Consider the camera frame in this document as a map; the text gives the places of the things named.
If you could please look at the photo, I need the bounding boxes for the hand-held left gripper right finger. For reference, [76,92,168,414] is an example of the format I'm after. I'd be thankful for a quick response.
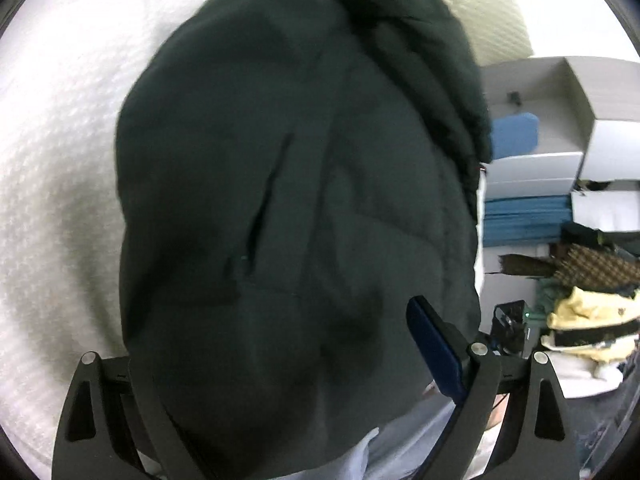
[406,296,576,480]

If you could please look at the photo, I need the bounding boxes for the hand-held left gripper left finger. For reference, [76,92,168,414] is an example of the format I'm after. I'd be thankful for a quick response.
[52,352,202,480]

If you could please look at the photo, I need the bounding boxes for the black puffer jacket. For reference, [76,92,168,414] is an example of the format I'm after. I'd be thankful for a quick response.
[115,0,494,480]

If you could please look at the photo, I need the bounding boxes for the yellow garment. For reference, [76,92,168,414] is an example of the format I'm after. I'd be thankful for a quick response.
[542,286,640,363]

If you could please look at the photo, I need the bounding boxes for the light blue shirt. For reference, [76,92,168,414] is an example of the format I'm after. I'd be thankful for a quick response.
[345,400,457,480]

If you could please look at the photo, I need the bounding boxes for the brown checked cloth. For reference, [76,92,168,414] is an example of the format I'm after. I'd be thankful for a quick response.
[499,242,640,292]

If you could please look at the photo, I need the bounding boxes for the blue folded fabric stack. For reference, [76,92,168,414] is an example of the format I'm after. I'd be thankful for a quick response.
[484,195,574,247]

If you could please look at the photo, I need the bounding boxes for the white cardboard box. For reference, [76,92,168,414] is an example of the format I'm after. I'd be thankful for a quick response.
[479,56,640,233]

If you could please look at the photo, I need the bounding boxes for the cream quilted headboard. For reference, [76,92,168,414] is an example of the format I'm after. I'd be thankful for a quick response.
[405,0,534,61]

